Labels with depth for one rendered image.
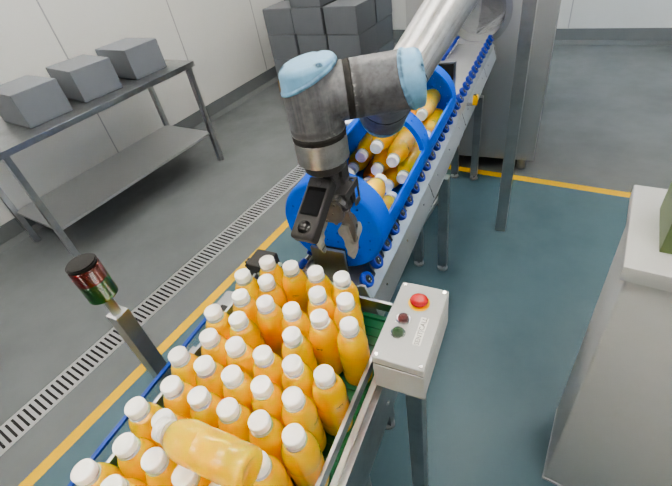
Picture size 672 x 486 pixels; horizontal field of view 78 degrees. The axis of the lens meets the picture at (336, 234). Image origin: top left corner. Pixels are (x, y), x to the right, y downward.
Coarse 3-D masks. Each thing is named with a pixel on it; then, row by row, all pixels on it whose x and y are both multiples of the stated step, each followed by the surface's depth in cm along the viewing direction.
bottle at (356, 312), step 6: (336, 306) 93; (354, 306) 91; (336, 312) 92; (342, 312) 91; (348, 312) 91; (354, 312) 91; (360, 312) 93; (336, 318) 92; (342, 318) 91; (360, 318) 93; (336, 324) 93; (360, 324) 93
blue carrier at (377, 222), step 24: (408, 120) 127; (432, 144) 138; (360, 192) 101; (408, 192) 121; (288, 216) 114; (360, 216) 103; (384, 216) 105; (336, 240) 112; (360, 240) 108; (384, 240) 108; (360, 264) 115
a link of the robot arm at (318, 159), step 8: (344, 136) 67; (336, 144) 66; (344, 144) 67; (296, 152) 69; (304, 152) 67; (312, 152) 66; (320, 152) 66; (328, 152) 66; (336, 152) 67; (344, 152) 68; (304, 160) 68; (312, 160) 67; (320, 160) 67; (328, 160) 67; (336, 160) 67; (344, 160) 69; (304, 168) 69; (312, 168) 68; (320, 168) 68; (328, 168) 68
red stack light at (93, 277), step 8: (96, 264) 86; (88, 272) 85; (96, 272) 86; (104, 272) 89; (72, 280) 86; (80, 280) 85; (88, 280) 86; (96, 280) 87; (80, 288) 87; (88, 288) 87
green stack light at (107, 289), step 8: (104, 280) 88; (112, 280) 91; (96, 288) 87; (104, 288) 89; (112, 288) 91; (88, 296) 88; (96, 296) 88; (104, 296) 89; (112, 296) 91; (96, 304) 90
